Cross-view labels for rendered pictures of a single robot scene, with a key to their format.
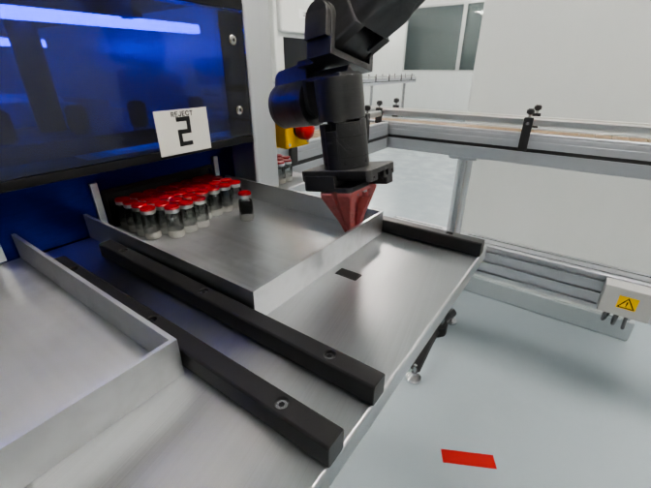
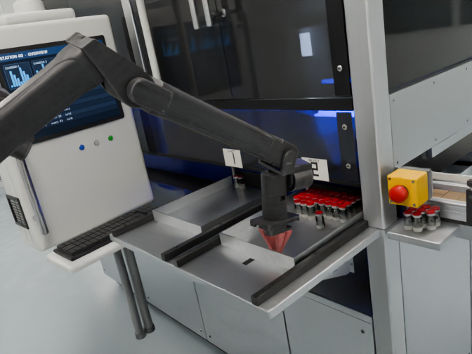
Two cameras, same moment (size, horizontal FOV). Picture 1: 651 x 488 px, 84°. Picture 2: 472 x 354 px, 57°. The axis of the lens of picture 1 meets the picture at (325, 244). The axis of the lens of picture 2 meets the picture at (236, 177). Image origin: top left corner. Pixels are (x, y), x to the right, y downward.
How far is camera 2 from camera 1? 1.17 m
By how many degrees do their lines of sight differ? 96
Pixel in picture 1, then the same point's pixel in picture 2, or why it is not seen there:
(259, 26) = (365, 119)
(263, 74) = (368, 147)
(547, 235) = not seen: outside the picture
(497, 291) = not seen: outside the picture
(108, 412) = (190, 230)
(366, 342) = (199, 265)
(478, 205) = not seen: outside the picture
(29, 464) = (181, 226)
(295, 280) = (235, 244)
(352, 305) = (223, 263)
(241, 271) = (258, 236)
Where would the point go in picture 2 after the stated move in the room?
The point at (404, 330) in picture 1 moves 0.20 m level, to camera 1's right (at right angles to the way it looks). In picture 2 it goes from (201, 273) to (173, 329)
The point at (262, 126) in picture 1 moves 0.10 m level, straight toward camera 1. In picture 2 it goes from (366, 180) to (325, 186)
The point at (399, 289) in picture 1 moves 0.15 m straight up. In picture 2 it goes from (229, 274) to (217, 215)
